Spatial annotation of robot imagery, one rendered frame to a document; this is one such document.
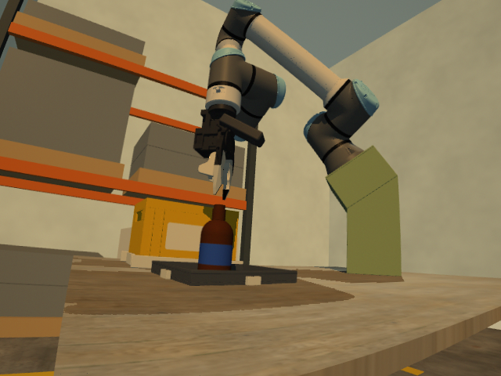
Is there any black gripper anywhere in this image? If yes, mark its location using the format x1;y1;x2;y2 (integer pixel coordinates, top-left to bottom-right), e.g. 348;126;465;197
193;103;236;200

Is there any yellow bottle crate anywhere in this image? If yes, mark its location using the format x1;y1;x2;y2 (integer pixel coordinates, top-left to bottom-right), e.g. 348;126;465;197
128;198;213;259

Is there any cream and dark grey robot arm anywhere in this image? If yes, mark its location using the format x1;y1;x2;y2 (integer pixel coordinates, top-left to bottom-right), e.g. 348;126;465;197
205;0;379;175

